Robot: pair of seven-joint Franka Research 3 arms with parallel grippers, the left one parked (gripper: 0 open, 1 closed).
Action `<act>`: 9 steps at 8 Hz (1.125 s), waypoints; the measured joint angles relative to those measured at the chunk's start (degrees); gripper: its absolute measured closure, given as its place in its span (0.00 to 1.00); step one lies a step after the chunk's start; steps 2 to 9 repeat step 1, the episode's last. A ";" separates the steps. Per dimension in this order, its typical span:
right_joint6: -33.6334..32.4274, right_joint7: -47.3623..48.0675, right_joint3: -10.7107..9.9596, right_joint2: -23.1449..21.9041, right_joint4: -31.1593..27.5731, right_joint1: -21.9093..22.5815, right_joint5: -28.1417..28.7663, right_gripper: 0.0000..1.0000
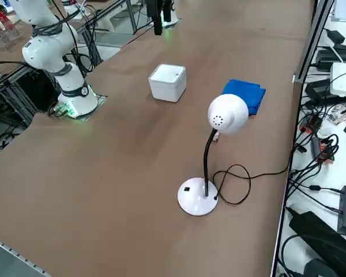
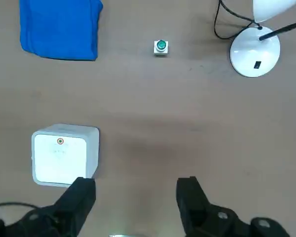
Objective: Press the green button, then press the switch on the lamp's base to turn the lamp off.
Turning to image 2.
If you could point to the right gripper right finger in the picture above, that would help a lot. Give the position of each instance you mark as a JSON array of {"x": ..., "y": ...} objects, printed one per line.
[{"x": 197, "y": 212}]

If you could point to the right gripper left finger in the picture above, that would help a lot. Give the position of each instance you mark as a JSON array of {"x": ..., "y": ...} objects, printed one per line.
[{"x": 71, "y": 207}]

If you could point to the white cube appliance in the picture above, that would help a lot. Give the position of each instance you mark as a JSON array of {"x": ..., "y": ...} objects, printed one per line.
[{"x": 61, "y": 158}]

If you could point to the white desk lamp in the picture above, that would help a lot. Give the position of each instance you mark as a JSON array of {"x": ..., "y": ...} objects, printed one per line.
[{"x": 251, "y": 54}]

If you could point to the blue folded cloth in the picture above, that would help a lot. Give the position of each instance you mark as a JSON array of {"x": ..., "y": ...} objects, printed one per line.
[{"x": 59, "y": 29}]

